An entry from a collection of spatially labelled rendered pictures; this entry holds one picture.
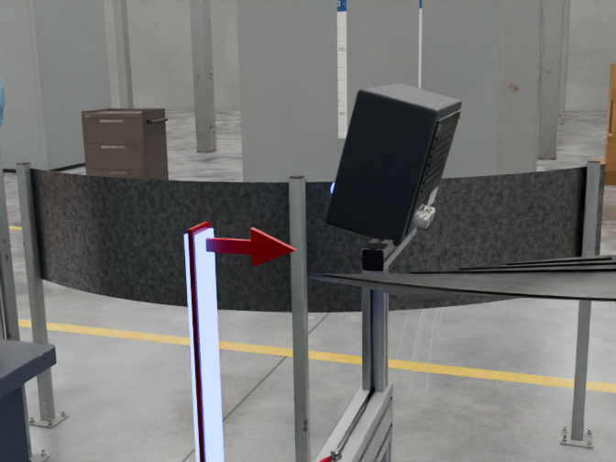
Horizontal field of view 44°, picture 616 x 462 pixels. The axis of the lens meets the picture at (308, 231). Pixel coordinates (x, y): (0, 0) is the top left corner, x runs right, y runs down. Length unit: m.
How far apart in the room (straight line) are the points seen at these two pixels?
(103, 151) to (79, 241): 4.72
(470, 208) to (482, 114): 4.16
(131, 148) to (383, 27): 2.50
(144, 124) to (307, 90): 1.52
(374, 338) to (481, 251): 1.41
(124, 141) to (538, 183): 5.25
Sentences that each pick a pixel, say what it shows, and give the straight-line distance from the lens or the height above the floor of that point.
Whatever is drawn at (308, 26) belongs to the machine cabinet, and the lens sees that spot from 6.82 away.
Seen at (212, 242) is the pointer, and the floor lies 1.18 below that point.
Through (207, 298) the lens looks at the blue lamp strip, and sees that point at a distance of 0.48.
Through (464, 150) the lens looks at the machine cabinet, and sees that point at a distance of 6.54.
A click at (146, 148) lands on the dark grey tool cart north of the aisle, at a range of 7.19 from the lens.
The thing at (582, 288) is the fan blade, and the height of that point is 1.19.
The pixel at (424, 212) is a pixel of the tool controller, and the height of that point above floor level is 1.09.
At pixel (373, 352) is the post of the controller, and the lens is 1.04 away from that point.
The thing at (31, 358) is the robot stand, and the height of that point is 1.00.
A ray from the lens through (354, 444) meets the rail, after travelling 0.92.
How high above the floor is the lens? 1.29
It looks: 12 degrees down
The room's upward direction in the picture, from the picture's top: 1 degrees counter-clockwise
